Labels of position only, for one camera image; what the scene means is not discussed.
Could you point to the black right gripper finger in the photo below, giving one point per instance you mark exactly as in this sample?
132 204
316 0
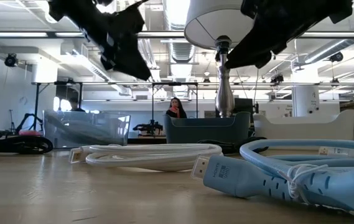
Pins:
265 56
245 53

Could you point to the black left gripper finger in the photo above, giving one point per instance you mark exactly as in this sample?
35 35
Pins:
130 59
105 49

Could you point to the black background robot arm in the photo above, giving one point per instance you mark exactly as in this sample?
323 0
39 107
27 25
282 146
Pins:
29 116

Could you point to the silver table lamp white shade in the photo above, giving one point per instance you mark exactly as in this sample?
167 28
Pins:
225 93

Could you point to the black background monitor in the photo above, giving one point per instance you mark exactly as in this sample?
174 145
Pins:
243 106

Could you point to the white round column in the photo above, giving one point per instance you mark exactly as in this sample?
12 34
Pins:
305 101

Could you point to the person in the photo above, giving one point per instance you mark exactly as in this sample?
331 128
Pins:
175 110
75 105

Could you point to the black background robot device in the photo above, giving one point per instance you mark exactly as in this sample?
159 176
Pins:
148 127

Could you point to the white plastic bin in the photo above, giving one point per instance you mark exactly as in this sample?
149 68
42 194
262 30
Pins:
304 129

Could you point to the clear plastic bin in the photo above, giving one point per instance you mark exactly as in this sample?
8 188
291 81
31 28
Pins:
86 130

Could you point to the teal plastic bin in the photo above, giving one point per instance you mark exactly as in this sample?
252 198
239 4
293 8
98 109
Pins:
204 130

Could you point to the red round base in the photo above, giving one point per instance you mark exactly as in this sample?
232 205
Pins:
30 132

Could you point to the black background rig frame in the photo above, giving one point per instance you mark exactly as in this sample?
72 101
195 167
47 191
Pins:
176 83

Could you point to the black ceiling camera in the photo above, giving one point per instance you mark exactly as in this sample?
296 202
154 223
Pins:
337 57
10 60

